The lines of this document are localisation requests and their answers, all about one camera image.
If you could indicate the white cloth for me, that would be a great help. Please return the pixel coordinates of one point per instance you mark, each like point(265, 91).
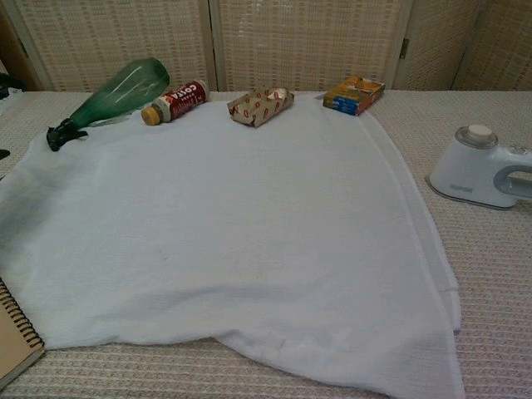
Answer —
point(208, 228)

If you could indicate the beige woven tablecloth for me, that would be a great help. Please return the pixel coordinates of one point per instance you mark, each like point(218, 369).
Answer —
point(490, 270)

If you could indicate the brown red-print snack package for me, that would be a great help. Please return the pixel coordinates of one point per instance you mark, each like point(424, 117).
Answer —
point(257, 109)

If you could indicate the yellow blue carton box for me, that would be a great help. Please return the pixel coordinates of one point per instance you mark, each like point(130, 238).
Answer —
point(353, 99)

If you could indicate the red Costa coffee bottle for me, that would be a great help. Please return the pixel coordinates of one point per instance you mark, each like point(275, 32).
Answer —
point(178, 101)

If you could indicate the white handheld steam iron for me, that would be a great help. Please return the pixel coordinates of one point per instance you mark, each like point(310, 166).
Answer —
point(461, 174)

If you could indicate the green spray bottle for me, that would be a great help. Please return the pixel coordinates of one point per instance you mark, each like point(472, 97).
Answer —
point(120, 93)

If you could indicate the woven folding screen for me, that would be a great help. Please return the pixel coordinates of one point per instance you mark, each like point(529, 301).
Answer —
point(291, 41)

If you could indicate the brown spiral notebook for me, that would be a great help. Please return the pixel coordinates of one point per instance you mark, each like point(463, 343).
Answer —
point(12, 341)

